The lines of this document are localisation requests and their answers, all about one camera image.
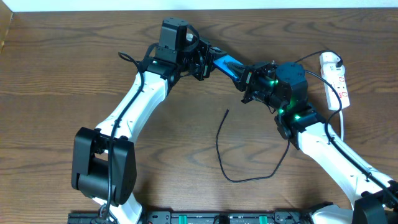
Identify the blue screen smartphone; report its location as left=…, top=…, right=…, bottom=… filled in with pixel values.
left=213, top=54, right=243, bottom=77

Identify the black charging cable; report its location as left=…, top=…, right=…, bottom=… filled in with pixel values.
left=215, top=49, right=344, bottom=183

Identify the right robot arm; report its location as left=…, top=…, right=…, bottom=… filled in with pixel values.
left=221, top=62, right=397, bottom=223

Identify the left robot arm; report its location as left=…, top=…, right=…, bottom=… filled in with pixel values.
left=68, top=17, right=226, bottom=223

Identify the white power strip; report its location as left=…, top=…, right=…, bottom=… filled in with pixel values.
left=321, top=63, right=350, bottom=111

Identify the white power strip cord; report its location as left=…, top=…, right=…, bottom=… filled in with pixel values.
left=338, top=109, right=345, bottom=141

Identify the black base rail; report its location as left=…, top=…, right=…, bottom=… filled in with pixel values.
left=67, top=210, right=312, bottom=224

